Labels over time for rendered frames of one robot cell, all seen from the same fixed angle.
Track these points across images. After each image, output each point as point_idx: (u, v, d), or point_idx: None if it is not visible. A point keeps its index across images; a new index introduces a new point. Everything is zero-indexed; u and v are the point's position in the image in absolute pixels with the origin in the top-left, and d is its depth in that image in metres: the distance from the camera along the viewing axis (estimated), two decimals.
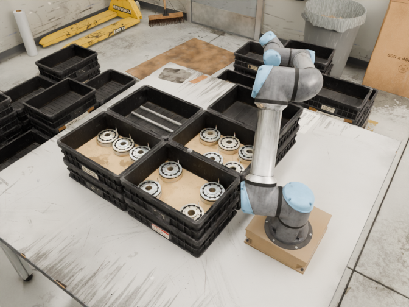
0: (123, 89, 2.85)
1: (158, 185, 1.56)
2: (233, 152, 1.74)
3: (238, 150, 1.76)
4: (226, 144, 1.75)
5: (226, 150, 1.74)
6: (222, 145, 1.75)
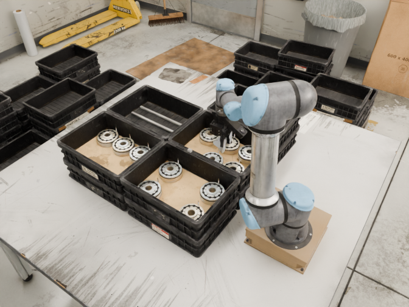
0: (123, 89, 2.85)
1: (158, 185, 1.56)
2: (233, 152, 1.74)
3: (238, 150, 1.76)
4: (226, 144, 1.75)
5: (226, 150, 1.74)
6: None
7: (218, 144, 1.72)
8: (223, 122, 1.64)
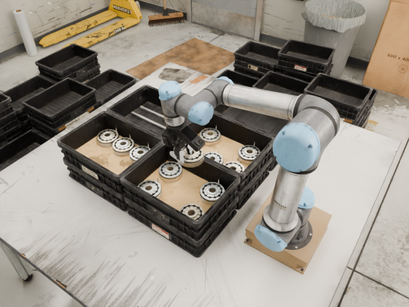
0: (123, 89, 2.85)
1: (158, 185, 1.56)
2: (194, 165, 1.47)
3: (201, 163, 1.48)
4: (187, 154, 1.47)
5: (185, 162, 1.46)
6: None
7: (174, 156, 1.44)
8: (174, 131, 1.35)
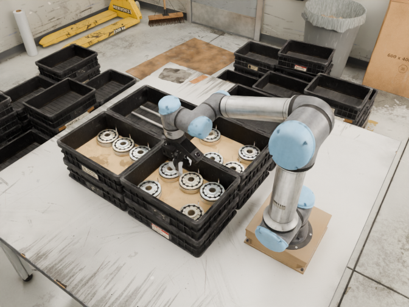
0: (123, 89, 2.85)
1: (158, 185, 1.56)
2: (194, 192, 1.56)
3: (200, 189, 1.58)
4: (187, 181, 1.57)
5: (185, 189, 1.55)
6: (182, 183, 1.57)
7: (173, 167, 1.47)
8: (174, 144, 1.38)
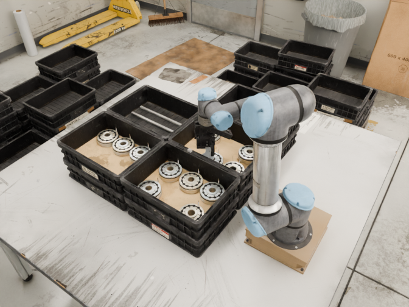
0: (123, 89, 2.85)
1: (158, 185, 1.56)
2: (194, 192, 1.56)
3: (200, 189, 1.58)
4: (187, 181, 1.57)
5: (185, 189, 1.55)
6: (182, 183, 1.57)
7: (207, 155, 1.66)
8: (209, 131, 1.59)
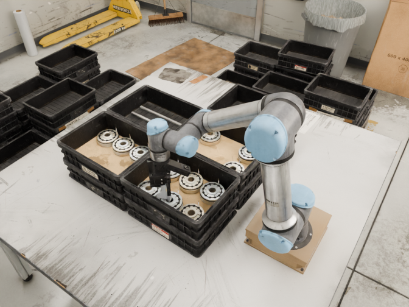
0: (123, 89, 2.85)
1: None
2: (194, 192, 1.56)
3: (200, 189, 1.58)
4: (187, 181, 1.57)
5: (185, 189, 1.55)
6: (182, 183, 1.57)
7: (163, 195, 1.48)
8: (163, 167, 1.42)
